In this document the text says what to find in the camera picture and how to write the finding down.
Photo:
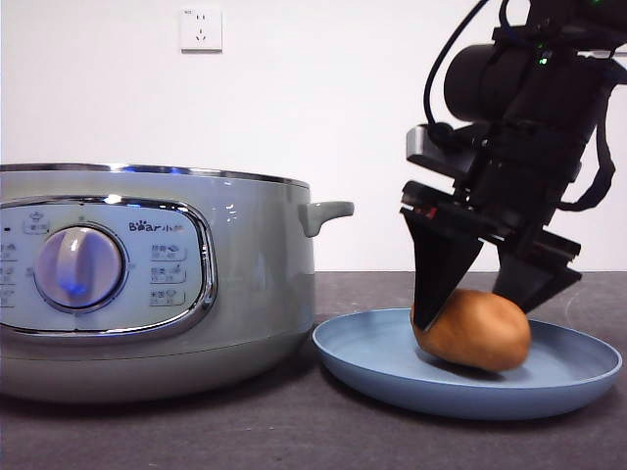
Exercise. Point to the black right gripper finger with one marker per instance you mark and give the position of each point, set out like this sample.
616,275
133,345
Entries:
534,284
436,264

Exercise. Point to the brown potato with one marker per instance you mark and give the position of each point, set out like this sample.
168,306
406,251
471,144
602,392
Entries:
480,333

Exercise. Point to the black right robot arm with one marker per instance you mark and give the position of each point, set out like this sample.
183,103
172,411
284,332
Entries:
480,83

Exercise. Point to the blue round plate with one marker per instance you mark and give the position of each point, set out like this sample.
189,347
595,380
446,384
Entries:
372,352

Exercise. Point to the pale green electric steamer pot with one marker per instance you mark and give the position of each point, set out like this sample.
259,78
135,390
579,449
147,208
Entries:
255,294

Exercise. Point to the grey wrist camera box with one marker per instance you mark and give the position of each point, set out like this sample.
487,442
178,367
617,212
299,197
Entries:
420,143

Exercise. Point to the white wall socket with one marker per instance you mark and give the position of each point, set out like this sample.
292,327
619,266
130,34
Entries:
201,30

